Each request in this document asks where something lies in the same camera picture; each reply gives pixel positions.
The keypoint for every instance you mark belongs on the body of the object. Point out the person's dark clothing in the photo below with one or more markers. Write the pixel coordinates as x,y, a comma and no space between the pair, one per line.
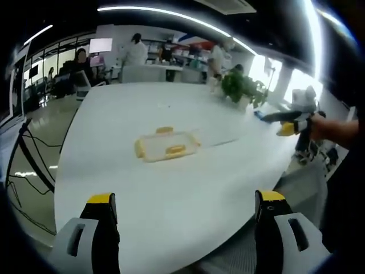
346,199

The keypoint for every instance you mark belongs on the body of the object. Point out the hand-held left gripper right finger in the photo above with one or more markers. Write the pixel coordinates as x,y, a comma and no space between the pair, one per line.
271,242

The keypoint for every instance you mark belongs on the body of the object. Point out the blue flat object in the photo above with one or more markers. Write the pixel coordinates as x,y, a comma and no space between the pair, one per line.
260,116

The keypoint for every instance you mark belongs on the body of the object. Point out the white screen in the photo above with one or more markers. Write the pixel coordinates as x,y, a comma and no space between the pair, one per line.
101,45

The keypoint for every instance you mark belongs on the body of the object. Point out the white chair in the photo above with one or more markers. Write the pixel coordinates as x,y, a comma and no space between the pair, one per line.
82,84

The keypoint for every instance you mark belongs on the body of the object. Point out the white counter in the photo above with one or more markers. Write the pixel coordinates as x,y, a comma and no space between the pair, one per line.
148,73

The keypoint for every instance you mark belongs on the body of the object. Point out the green potted plant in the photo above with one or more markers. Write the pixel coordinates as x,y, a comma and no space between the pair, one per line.
239,85

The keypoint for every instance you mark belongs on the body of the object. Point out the clear plastic box yellow buckles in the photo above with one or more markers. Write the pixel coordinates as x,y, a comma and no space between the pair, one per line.
164,144

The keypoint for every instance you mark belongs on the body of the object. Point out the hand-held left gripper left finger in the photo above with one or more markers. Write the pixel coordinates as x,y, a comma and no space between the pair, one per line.
91,245

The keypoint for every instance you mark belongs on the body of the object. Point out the black stand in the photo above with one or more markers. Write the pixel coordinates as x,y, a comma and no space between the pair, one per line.
37,160

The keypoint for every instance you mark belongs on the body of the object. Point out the person's right hand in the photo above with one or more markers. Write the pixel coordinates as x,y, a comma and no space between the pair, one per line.
320,128

